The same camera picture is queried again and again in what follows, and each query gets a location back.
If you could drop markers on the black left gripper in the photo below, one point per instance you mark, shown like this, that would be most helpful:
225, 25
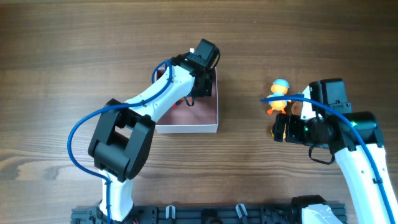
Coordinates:
207, 87

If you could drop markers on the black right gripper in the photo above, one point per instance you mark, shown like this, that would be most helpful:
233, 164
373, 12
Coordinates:
280, 128

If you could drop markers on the red toy fire truck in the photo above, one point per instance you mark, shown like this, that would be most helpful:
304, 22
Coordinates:
178, 102

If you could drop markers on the orange duck toy blue hat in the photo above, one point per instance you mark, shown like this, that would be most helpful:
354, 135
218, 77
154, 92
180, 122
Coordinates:
279, 88

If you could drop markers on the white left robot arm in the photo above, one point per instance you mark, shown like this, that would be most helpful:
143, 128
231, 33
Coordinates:
123, 136

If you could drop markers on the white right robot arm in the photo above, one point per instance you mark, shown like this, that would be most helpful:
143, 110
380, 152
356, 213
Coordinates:
356, 144

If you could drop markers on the brown plush toy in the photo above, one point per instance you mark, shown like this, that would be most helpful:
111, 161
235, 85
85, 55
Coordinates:
296, 108

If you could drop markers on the white pink-lined open box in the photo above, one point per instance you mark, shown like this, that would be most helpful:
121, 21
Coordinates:
202, 117

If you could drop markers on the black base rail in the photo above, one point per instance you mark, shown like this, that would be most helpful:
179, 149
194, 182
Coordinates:
268, 213

